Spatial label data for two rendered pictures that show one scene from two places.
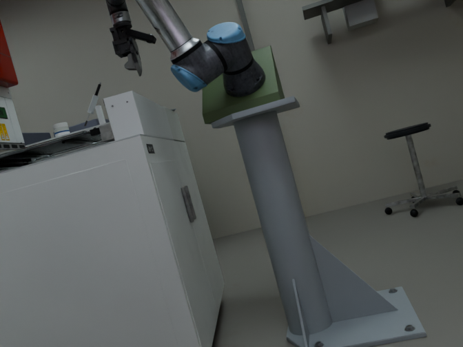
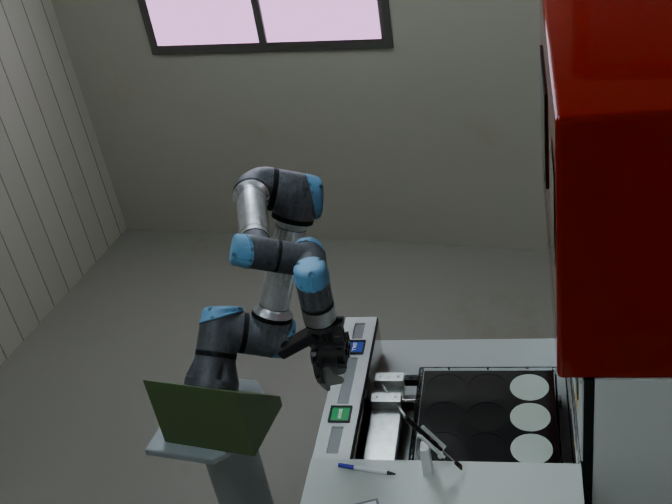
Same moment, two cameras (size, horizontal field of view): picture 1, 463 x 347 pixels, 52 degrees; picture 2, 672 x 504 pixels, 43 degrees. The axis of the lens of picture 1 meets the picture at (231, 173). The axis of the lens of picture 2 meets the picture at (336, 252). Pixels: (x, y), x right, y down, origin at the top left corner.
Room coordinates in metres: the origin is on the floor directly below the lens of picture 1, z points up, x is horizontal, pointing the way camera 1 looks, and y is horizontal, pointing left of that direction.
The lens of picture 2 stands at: (3.40, 0.64, 2.48)
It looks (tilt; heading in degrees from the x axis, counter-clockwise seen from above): 33 degrees down; 192
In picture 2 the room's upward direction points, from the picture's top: 10 degrees counter-clockwise
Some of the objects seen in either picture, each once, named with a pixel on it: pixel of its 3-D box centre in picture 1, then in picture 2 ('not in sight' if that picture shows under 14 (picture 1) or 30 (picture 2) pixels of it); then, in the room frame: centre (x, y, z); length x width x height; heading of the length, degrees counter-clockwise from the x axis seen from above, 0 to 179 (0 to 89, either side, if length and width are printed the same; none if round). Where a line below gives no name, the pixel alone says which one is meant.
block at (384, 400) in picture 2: not in sight; (386, 400); (1.74, 0.36, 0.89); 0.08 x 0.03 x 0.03; 87
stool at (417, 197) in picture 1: (413, 168); not in sight; (3.23, -1.21, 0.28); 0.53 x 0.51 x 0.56; 158
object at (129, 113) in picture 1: (143, 122); (351, 400); (1.73, 0.26, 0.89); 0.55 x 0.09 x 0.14; 177
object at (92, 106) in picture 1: (95, 111); (432, 451); (2.05, 0.50, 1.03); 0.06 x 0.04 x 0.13; 87
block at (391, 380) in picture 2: (111, 127); (389, 380); (1.66, 0.36, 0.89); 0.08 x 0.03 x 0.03; 87
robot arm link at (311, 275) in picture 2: (115, 1); (313, 284); (1.90, 0.26, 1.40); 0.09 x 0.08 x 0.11; 12
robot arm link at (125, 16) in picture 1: (120, 20); (319, 312); (1.90, 0.26, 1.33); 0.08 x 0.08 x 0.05
